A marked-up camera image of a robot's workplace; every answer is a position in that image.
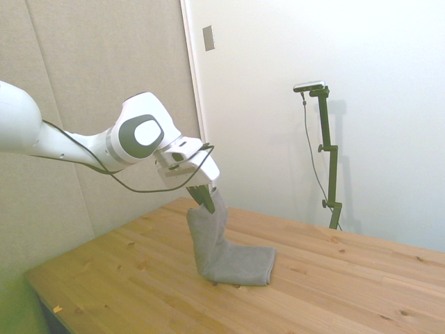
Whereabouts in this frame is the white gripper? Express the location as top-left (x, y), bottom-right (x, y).
top-left (154, 148), bottom-right (221, 214)

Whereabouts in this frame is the grey textured towel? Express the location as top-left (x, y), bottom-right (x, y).
top-left (186, 186), bottom-right (277, 287)

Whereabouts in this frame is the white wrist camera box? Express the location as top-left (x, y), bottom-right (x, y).
top-left (163, 137), bottom-right (210, 164)

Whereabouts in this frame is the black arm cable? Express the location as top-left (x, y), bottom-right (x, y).
top-left (40, 119), bottom-right (216, 193)

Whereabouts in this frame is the white vertical wall trim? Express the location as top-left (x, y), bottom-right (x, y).
top-left (179, 0), bottom-right (207, 142)

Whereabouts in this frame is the dark green camera stand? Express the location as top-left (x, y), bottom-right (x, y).
top-left (309, 88), bottom-right (343, 230)

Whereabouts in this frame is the grey exterior camera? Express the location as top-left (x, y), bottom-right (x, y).
top-left (293, 79), bottom-right (327, 94)

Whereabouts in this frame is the grey wall plate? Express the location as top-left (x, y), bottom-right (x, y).
top-left (202, 24), bottom-right (216, 52)

